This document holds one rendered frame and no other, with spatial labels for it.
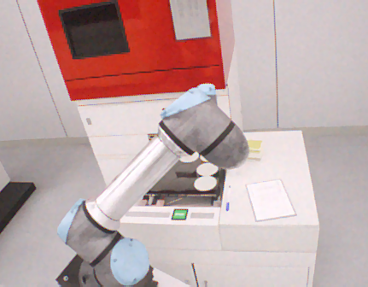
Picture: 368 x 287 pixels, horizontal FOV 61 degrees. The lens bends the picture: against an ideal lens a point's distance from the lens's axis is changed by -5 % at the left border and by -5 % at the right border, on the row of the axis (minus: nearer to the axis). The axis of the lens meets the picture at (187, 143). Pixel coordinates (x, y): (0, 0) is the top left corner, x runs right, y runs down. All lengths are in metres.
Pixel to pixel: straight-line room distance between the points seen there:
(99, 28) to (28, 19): 2.15
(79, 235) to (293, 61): 2.58
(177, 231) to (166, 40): 0.80
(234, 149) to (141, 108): 0.99
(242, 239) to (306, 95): 2.21
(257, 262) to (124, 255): 0.62
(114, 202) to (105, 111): 1.01
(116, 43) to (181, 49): 0.30
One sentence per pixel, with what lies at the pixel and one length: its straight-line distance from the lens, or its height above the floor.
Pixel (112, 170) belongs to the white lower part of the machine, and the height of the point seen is 0.73.
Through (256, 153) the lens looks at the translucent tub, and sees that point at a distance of 1.44.
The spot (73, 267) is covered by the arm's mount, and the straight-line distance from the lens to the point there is 1.08.
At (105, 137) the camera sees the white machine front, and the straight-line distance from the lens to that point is 1.89.
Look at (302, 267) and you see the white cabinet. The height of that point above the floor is 0.72.
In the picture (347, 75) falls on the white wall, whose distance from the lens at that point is 3.25.
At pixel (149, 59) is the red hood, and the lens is 1.54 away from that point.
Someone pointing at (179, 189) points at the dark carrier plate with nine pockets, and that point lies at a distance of 1.48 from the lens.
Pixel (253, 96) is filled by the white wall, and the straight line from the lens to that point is 3.23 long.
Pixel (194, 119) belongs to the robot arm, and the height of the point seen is 1.48.
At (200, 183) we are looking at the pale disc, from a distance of 1.48.
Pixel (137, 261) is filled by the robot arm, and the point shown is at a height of 1.15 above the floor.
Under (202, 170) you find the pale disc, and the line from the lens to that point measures 1.56.
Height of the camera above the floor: 1.83
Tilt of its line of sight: 32 degrees down
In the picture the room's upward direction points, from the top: 11 degrees counter-clockwise
